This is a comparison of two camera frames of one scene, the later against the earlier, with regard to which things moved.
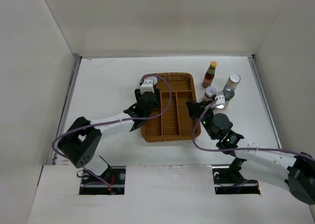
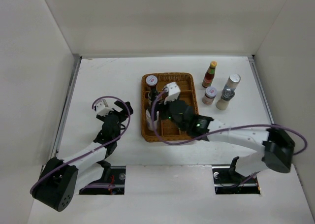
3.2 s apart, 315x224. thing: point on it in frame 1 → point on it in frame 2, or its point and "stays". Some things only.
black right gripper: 195,108 → 163,107
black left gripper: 157,102 → 125,110
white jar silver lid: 220,106 → 149,119
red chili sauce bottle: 209,75 stays
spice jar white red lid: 155,79 stays
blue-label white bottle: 232,81 stays
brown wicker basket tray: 172,120 stays
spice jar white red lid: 209,92 stays
